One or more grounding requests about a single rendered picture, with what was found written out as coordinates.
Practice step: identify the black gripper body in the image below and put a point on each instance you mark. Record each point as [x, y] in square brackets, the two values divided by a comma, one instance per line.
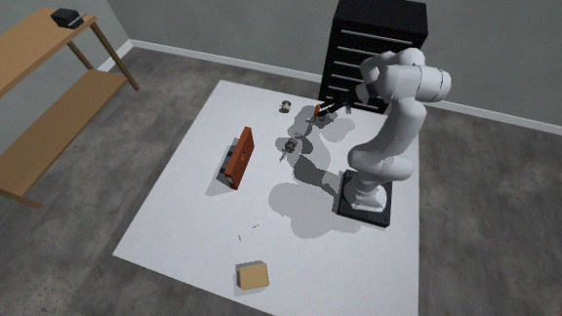
[351, 96]

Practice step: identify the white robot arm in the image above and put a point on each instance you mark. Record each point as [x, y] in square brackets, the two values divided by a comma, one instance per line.
[380, 160]

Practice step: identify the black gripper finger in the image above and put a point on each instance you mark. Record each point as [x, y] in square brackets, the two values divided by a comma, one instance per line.
[334, 108]
[330, 102]

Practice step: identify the brown cardboard box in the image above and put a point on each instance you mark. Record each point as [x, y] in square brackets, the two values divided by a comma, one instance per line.
[253, 276]

